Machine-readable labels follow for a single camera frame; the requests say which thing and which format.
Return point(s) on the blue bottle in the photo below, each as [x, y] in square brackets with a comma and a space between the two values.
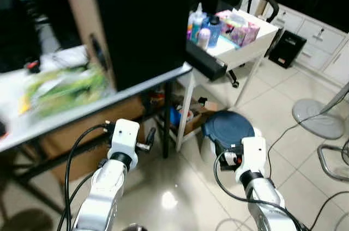
[214, 32]

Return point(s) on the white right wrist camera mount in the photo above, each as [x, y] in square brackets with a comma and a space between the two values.
[254, 154]

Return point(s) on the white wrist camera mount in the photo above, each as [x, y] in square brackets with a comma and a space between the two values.
[254, 154]
[125, 135]

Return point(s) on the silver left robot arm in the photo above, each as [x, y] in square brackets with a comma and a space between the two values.
[103, 193]

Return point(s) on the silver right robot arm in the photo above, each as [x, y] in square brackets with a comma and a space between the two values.
[267, 198]

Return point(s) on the grey desk with black legs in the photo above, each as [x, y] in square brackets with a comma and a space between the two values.
[22, 125]

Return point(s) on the green snack packet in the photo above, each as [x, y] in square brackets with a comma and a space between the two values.
[65, 89]

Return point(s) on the flat black bag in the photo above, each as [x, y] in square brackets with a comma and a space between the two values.
[288, 48]

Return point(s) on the small red item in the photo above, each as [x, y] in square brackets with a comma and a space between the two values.
[32, 66]

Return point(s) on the pink tissue box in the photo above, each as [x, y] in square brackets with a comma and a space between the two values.
[240, 29]

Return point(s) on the small white bottle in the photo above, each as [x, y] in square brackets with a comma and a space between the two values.
[204, 39]

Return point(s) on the black office chair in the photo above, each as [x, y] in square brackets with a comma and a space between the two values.
[270, 2]

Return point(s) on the long black bar device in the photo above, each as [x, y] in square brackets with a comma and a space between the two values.
[206, 62]

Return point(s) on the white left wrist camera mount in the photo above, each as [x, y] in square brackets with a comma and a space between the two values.
[125, 135]

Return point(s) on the brown cardboard sheet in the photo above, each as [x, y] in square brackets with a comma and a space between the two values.
[82, 18]

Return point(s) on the white drawer cabinet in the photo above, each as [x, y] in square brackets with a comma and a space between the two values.
[322, 35]

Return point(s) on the large black monitor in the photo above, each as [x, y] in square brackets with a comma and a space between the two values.
[142, 24]

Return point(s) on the grey round fan base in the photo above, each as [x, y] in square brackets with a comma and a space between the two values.
[316, 116]

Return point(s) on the white plastic bag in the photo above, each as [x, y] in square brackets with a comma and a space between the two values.
[65, 58]

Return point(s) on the white rolling cart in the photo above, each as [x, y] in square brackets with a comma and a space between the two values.
[248, 48]

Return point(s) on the small open cardboard box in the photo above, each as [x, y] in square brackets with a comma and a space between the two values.
[204, 114]

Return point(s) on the clear spray bottle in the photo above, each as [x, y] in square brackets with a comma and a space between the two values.
[197, 21]

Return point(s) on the dark round rubbish bin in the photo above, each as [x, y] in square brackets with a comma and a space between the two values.
[229, 127]

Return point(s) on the chrome chair frame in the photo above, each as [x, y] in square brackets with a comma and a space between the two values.
[319, 157]

